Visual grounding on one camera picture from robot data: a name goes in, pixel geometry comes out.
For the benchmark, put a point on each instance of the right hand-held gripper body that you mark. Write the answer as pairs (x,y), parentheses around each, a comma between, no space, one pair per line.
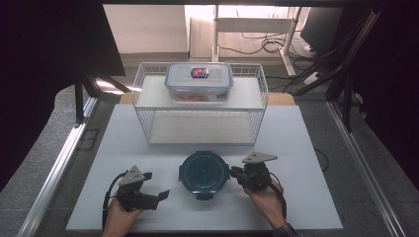
(256,173)

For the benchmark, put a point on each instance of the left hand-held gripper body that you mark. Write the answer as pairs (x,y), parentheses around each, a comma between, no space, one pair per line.
(133,192)

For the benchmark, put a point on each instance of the dark round food container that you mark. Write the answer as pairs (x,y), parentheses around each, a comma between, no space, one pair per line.
(204,174)

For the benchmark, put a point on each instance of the clear rectangular food container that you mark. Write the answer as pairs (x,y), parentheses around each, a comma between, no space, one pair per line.
(198,80)

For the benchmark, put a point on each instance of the person's left hand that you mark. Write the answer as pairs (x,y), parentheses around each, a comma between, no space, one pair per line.
(120,219)

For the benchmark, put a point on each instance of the person's right hand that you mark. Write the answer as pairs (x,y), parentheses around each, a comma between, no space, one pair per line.
(267,205)

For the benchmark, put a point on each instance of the black metal stand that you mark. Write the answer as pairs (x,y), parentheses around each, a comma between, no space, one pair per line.
(346,82)
(79,98)

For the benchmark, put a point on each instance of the white cabinet panel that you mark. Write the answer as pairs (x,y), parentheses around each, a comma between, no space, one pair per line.
(146,28)

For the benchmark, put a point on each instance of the dark curtain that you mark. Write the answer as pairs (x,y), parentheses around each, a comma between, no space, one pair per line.
(42,65)

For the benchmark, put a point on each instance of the black monitor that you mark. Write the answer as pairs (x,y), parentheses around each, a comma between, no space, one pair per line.
(320,29)

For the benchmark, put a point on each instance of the aluminium rail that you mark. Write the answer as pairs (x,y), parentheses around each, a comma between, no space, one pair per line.
(360,171)
(54,174)

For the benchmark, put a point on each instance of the white desk frame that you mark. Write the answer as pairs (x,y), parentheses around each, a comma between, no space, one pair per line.
(255,24)

